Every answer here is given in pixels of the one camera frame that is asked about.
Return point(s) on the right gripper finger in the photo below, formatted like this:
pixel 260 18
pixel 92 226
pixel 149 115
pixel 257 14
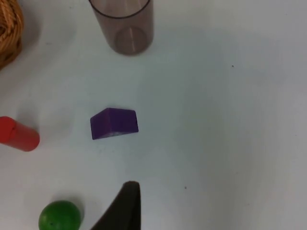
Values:
pixel 124 210

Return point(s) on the purple triangular block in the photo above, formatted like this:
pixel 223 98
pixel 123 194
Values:
pixel 114 123

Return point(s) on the pale brown wicker basket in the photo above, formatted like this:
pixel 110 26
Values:
pixel 8 28

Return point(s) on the red cylinder block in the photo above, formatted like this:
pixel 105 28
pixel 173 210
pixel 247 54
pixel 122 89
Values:
pixel 16 134

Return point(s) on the green ball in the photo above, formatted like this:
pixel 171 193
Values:
pixel 60 216

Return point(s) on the clear cup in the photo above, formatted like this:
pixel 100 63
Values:
pixel 130 28

